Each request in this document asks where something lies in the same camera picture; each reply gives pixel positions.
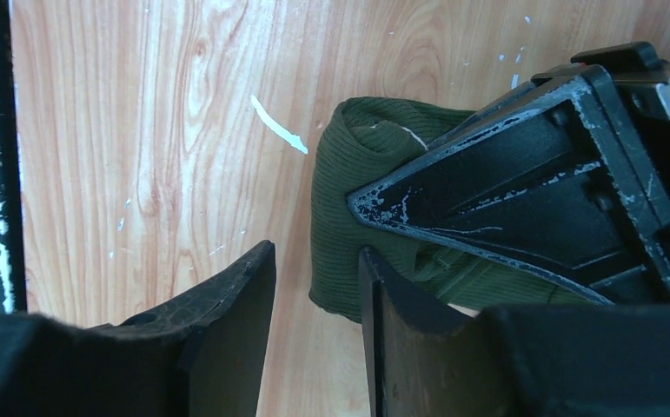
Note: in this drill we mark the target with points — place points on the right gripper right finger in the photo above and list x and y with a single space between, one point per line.
421 358

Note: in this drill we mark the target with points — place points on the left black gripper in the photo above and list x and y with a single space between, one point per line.
566 177

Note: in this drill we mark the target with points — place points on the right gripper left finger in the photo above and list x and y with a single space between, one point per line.
198 354

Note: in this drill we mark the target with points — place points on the green underwear white waistband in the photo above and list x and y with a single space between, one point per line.
367 138

